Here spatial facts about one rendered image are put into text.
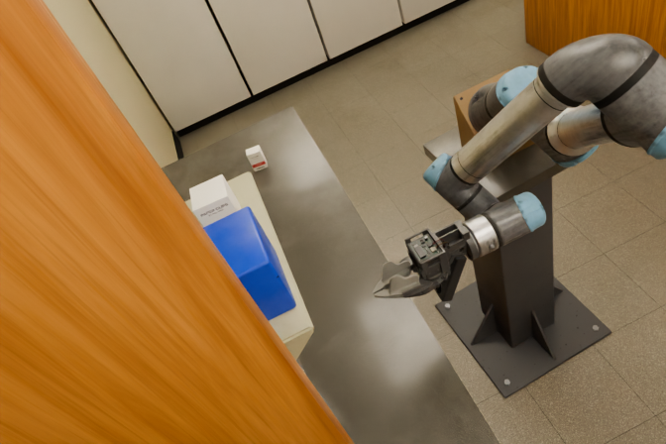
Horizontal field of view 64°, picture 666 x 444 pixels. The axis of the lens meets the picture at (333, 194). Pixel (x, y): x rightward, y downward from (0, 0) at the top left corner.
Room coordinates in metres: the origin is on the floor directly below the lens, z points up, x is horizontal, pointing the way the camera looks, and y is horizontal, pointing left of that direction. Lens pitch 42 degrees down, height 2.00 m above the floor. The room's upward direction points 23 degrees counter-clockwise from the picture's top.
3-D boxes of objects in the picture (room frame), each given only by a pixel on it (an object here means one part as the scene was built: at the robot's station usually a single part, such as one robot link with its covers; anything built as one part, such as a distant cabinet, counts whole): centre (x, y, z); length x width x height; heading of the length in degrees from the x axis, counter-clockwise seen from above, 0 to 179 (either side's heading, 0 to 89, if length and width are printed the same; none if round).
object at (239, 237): (0.43, 0.14, 1.56); 0.10 x 0.10 x 0.09; 5
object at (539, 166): (1.09, -0.49, 0.92); 0.32 x 0.32 x 0.04; 9
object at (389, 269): (0.65, -0.04, 1.17); 0.09 x 0.03 x 0.06; 95
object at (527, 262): (1.09, -0.49, 0.45); 0.48 x 0.48 x 0.90; 9
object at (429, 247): (0.64, -0.15, 1.17); 0.12 x 0.08 x 0.09; 95
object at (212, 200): (0.58, 0.15, 1.54); 0.05 x 0.05 x 0.06; 2
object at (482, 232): (0.65, -0.23, 1.17); 0.08 x 0.05 x 0.08; 5
